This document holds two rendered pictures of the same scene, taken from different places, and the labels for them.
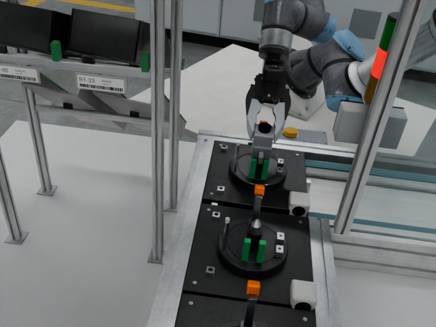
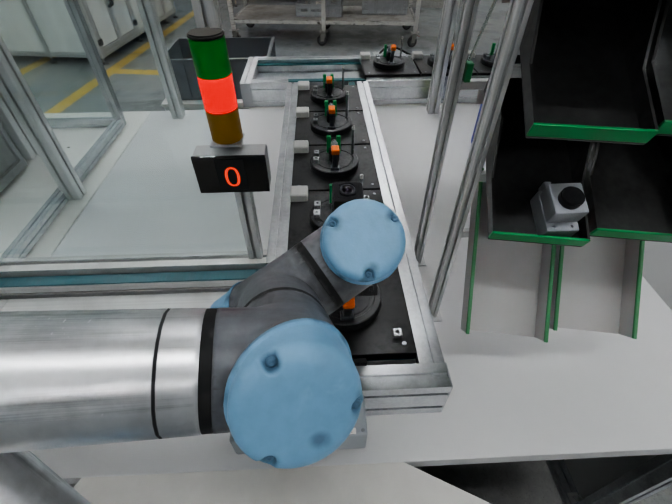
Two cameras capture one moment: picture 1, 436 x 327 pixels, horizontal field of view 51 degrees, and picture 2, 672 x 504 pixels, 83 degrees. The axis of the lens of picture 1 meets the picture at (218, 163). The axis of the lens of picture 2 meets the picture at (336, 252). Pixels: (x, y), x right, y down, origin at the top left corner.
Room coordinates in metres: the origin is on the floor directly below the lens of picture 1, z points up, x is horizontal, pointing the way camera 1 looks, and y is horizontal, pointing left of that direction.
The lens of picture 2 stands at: (1.36, -0.16, 1.56)
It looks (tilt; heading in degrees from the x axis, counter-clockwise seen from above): 44 degrees down; 174
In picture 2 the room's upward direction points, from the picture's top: straight up
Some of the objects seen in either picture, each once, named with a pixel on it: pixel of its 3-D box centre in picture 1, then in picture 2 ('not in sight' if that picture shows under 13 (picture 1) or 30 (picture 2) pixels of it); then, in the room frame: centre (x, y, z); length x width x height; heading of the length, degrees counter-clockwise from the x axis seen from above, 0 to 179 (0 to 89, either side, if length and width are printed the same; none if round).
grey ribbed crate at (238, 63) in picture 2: not in sight; (223, 67); (-1.18, -0.60, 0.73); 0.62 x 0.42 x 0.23; 87
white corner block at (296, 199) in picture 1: (298, 204); not in sight; (0.79, -0.19, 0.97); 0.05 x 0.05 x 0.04; 87
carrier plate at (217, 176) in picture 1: (256, 176); (344, 304); (0.90, -0.10, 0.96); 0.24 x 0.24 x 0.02; 87
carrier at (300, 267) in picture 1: (254, 235); (338, 204); (0.64, -0.08, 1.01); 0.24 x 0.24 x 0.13; 87
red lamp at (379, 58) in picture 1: (388, 62); (217, 91); (0.77, -0.28, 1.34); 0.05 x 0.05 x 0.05
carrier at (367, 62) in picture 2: not in sight; (389, 54); (-0.42, 0.26, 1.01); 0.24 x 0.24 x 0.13; 87
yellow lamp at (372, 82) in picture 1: (381, 88); (224, 123); (0.77, -0.28, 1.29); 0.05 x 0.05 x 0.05
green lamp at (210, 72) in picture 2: (398, 34); (210, 55); (0.77, -0.28, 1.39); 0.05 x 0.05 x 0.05
